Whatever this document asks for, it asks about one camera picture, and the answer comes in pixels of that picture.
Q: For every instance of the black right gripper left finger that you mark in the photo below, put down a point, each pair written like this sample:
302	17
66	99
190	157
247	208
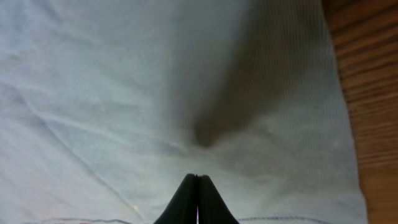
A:
182	208

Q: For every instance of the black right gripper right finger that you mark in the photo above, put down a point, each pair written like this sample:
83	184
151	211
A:
211	207

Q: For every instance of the light blue printed t-shirt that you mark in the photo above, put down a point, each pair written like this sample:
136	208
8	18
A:
107	105

